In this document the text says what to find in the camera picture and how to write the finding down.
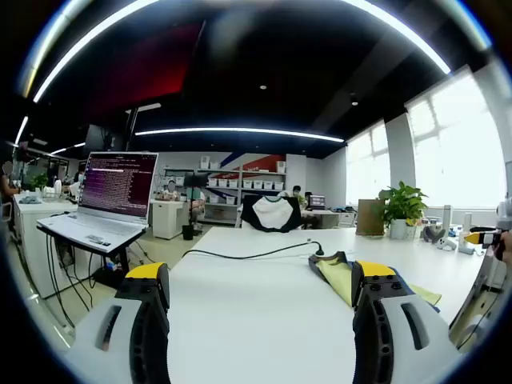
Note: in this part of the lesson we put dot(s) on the small potted plant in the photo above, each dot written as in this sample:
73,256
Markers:
40,182

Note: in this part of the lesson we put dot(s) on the black waste bin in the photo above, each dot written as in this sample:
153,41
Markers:
187,233

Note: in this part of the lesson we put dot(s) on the curved ceiling light strip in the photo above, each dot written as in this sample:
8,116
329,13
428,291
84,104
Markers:
80,52

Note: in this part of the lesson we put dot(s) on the yellow blue black garment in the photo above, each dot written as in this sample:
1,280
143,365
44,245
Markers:
338,278

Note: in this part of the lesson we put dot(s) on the white cabinet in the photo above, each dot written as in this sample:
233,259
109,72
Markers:
168,218

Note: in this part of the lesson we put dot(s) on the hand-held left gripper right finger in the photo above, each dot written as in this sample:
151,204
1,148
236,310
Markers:
372,292

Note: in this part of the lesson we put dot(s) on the grey neck pillow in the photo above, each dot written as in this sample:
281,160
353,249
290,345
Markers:
431,234

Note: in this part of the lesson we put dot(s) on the straight ceiling light strip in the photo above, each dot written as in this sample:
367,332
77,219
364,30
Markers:
240,130

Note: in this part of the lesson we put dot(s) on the person's right hand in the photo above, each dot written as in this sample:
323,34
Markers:
506,246

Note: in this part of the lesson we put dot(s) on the white tumbler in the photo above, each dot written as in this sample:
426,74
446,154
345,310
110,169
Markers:
466,230

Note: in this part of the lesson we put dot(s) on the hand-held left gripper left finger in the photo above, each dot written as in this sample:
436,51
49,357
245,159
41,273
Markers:
146,288

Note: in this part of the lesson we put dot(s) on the brown cardboard box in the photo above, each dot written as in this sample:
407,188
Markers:
370,218

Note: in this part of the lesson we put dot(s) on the black and white shirt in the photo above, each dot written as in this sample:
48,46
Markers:
272,212

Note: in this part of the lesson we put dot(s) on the storage shelf with white bins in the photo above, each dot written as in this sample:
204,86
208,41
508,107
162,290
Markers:
248,188

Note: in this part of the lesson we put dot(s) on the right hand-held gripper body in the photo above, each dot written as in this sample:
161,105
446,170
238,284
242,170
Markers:
505,212

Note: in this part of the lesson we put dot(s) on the tall white bottle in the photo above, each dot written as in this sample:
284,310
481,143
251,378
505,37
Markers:
446,220

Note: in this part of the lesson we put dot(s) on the potted green plant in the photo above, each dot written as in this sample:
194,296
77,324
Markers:
402,204

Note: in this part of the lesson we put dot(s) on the computer monitor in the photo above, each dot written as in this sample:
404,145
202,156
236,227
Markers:
318,202

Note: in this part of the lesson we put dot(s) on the white game controller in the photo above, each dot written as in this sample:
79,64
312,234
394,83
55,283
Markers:
446,244

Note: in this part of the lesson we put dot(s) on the white laptop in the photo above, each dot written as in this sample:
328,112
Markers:
116,180

